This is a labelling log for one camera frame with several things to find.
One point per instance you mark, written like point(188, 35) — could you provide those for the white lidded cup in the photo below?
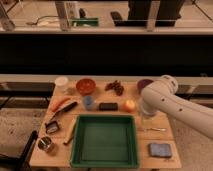
point(62, 83)

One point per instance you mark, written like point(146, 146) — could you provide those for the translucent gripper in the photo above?
point(146, 116)

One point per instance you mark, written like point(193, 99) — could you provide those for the purple bowl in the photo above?
point(142, 84)

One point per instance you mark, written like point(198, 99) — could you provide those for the orange bowl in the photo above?
point(86, 86)

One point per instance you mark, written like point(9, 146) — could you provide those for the round metal tin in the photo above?
point(45, 144)

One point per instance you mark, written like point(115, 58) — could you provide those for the black handled knife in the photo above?
point(64, 110)

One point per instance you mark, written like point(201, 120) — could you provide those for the wooden spatula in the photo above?
point(69, 133)

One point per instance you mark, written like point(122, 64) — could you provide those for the blue plastic cup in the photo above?
point(88, 102)

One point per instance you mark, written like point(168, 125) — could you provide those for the black bar left of table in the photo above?
point(33, 137)

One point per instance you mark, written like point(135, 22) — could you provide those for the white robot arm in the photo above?
point(160, 96)

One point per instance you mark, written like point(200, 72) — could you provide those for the green plastic tray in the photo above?
point(105, 141)

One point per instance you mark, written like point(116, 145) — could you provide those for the orange carrot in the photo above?
point(56, 104)

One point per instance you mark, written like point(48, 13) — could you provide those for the peach apple fruit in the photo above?
point(129, 106)

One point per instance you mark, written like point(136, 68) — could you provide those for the black eraser block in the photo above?
point(108, 106)

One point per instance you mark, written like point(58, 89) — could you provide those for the blue sponge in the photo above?
point(160, 150)

